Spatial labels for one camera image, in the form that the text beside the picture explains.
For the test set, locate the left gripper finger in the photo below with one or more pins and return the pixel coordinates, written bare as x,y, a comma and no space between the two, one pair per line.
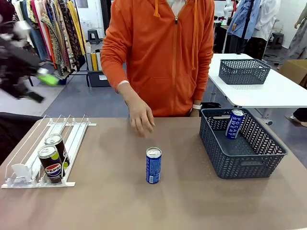
49,78
35,97

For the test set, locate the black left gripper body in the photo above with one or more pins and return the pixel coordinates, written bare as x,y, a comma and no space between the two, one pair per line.
14,62

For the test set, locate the black Pepsi can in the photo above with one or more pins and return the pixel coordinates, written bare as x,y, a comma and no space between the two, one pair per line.
51,165
60,146

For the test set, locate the blue Pocari Sweat can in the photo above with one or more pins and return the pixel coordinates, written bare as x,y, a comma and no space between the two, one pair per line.
153,167
234,125

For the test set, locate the grey plastic lattice basket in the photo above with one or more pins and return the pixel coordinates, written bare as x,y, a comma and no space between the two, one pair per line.
244,74
239,165

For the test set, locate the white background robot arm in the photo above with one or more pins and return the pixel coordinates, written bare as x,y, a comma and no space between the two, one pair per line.
228,9

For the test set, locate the person's left forearm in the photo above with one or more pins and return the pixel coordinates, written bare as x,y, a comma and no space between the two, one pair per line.
204,81

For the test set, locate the person's right forearm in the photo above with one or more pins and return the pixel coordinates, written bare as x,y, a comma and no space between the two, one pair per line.
115,69

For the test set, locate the white can dispenser rack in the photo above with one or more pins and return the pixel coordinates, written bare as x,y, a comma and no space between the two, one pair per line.
72,143

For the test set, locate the person's right hand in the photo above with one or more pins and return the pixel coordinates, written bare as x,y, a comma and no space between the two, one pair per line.
141,117

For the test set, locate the person's left hand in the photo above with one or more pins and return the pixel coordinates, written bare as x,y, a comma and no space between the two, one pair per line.
195,113

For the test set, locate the fabric pile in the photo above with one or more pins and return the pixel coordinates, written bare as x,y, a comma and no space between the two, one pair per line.
63,76

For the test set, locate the orange striped patterned garment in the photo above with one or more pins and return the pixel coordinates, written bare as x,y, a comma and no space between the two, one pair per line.
54,45

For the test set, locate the teal hanging garment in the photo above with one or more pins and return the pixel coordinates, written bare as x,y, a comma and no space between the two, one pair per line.
40,40

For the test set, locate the dark stand beside table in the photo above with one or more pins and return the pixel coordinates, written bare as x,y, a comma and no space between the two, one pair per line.
14,134

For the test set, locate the dark floral hanging garment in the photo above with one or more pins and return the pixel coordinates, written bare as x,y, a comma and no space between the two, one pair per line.
69,40

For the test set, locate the grey board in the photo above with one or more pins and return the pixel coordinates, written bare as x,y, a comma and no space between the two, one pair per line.
89,62

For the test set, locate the dark grey storage bin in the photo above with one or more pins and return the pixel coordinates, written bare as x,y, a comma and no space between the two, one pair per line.
97,80

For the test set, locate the yellow board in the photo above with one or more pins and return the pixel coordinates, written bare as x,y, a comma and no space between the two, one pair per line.
94,62

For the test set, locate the white board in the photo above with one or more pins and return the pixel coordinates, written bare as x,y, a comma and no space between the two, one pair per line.
98,61

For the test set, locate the cream hanging garment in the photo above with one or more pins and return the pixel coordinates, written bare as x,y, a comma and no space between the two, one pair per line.
20,9

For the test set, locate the mannequin in maroon top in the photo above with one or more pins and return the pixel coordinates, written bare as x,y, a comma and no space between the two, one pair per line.
6,9

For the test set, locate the yellow hanging garment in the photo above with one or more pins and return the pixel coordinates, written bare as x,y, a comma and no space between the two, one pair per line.
78,28

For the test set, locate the grey plastic stool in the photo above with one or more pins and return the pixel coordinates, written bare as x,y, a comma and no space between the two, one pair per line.
93,36
278,39

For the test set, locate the white cabinet with label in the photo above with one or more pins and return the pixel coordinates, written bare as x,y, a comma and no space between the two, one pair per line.
86,27

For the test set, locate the white pusher paddle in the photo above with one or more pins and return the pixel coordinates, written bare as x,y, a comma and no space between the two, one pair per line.
21,170

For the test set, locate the person in orange hoodie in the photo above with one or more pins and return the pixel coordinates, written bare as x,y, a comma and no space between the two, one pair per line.
163,60

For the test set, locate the white wristband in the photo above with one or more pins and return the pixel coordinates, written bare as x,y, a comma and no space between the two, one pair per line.
197,106

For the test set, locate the black round chair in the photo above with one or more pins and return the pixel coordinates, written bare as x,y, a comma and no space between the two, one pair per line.
211,105

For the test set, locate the white background desk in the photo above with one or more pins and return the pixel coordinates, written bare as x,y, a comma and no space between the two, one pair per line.
219,24

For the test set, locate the mannequin in blue shirt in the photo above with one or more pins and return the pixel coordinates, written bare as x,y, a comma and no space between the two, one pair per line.
239,21

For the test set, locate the white side table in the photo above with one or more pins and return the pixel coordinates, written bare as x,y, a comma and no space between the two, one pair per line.
251,93

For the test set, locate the black stand pole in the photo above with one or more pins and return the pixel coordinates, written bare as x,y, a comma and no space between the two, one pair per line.
247,24

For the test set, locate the mannequin in white shirt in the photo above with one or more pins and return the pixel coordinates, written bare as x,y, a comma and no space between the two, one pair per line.
266,21

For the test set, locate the brown cardboard box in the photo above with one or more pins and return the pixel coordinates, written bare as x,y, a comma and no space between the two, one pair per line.
295,69

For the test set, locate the mannequin in grey dress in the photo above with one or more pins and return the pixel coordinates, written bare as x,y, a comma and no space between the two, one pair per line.
298,40

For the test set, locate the bystander leg with shoe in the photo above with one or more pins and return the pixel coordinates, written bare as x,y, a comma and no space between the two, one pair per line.
301,116

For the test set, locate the black clothes rack frame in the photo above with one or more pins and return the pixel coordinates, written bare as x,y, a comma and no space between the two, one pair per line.
79,74

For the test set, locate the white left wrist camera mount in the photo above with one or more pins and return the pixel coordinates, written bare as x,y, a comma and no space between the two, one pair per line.
21,30

